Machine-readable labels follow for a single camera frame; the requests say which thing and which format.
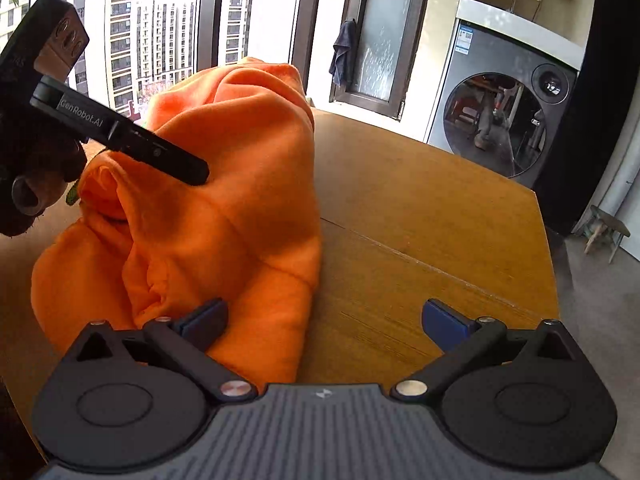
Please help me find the dark blue hanging towel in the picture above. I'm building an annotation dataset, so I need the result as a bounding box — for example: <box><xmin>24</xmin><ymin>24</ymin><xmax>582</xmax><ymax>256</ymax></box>
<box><xmin>328</xmin><ymin>18</ymin><xmax>359</xmax><ymax>88</ymax></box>

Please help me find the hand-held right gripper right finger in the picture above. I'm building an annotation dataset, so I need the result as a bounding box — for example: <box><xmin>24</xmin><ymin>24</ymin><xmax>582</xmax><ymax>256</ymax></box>
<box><xmin>391</xmin><ymin>299</ymin><xmax>590</xmax><ymax>402</ymax></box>

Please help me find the person's left hand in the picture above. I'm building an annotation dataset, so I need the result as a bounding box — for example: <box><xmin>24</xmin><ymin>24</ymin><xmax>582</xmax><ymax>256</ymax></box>
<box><xmin>0</xmin><ymin>105</ymin><xmax>87</xmax><ymax>237</ymax></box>

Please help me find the black curtain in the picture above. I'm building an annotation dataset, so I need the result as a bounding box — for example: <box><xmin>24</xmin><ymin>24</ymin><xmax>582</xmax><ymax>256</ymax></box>
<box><xmin>536</xmin><ymin>0</ymin><xmax>640</xmax><ymax>237</ymax></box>

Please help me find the small wooden stool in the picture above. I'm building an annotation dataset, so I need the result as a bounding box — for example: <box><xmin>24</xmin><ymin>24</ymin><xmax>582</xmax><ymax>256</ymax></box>
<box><xmin>583</xmin><ymin>204</ymin><xmax>632</xmax><ymax>265</ymax></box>

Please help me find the frosted glass window sash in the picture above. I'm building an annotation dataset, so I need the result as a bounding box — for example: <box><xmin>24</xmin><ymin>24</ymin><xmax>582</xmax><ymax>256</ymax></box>
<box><xmin>328</xmin><ymin>0</ymin><xmax>435</xmax><ymax>117</ymax></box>

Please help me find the dark window frame post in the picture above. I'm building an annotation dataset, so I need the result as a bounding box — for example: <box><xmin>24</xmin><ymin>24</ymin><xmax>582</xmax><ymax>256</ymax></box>
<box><xmin>197</xmin><ymin>0</ymin><xmax>227</xmax><ymax>72</ymax></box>

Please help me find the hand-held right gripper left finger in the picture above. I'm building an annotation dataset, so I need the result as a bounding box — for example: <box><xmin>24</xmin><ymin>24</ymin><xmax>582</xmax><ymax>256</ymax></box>
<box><xmin>62</xmin><ymin>298</ymin><xmax>256</xmax><ymax>404</ymax></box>

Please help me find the grey front-load washing machine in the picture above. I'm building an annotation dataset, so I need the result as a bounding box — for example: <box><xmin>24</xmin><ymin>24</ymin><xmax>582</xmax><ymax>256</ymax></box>
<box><xmin>424</xmin><ymin>17</ymin><xmax>583</xmax><ymax>192</ymax></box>

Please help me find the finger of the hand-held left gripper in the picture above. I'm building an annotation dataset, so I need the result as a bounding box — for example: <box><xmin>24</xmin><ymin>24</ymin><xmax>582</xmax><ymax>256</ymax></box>
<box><xmin>112</xmin><ymin>124</ymin><xmax>210</xmax><ymax>186</ymax></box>

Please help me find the orange hoodie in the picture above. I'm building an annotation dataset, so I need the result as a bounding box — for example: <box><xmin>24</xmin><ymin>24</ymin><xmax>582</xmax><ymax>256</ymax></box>
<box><xmin>31</xmin><ymin>57</ymin><xmax>322</xmax><ymax>390</ymax></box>

